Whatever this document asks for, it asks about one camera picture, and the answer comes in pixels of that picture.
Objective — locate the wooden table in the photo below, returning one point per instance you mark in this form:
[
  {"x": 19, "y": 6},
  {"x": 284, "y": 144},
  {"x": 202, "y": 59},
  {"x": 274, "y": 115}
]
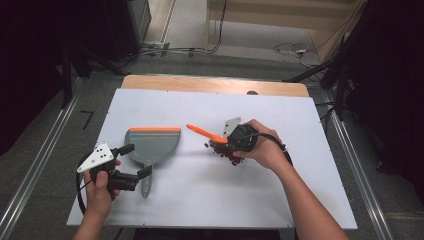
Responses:
[{"x": 200, "y": 84}]

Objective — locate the grey power strip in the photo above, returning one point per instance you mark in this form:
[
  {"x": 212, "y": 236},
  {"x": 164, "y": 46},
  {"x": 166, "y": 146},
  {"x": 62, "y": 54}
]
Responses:
[{"x": 156, "y": 46}]

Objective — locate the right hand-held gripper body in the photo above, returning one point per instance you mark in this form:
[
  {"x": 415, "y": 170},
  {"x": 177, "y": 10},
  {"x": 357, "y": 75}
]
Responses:
[{"x": 243, "y": 141}]

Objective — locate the black metal stand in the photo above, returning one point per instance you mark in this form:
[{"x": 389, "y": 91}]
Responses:
[
  {"x": 340, "y": 86},
  {"x": 68, "y": 76}
]

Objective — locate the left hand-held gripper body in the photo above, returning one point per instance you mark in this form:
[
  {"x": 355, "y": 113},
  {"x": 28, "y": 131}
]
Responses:
[{"x": 98, "y": 156}]

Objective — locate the grey dustpan with orange edge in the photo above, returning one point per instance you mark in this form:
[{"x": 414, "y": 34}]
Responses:
[{"x": 153, "y": 146}]

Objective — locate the metal floor rail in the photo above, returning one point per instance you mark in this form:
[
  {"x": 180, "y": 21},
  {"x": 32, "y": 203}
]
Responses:
[
  {"x": 360, "y": 180},
  {"x": 40, "y": 156}
]

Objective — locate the dark cabinet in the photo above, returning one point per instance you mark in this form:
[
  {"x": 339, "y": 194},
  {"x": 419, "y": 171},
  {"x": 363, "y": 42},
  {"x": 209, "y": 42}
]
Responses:
[{"x": 130, "y": 23}]

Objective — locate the pile of red and green beans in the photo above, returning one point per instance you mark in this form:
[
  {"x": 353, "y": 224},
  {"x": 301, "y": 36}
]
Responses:
[{"x": 226, "y": 155}]

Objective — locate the person's left hand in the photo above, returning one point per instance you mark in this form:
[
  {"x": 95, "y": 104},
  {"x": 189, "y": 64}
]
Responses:
[{"x": 96, "y": 196}]

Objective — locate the dark round table grommet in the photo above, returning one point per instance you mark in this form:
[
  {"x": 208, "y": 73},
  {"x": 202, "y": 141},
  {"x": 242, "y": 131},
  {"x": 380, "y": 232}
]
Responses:
[{"x": 252, "y": 92}]

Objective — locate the white board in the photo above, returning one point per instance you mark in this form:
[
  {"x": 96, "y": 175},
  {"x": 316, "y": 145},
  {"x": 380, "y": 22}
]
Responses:
[{"x": 200, "y": 193}]

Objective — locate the dark curtain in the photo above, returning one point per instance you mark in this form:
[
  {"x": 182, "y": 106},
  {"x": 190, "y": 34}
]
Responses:
[{"x": 390, "y": 83}]

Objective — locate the person's right hand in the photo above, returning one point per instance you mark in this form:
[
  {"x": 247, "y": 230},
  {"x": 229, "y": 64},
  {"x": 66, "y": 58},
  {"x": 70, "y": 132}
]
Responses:
[{"x": 266, "y": 151}]

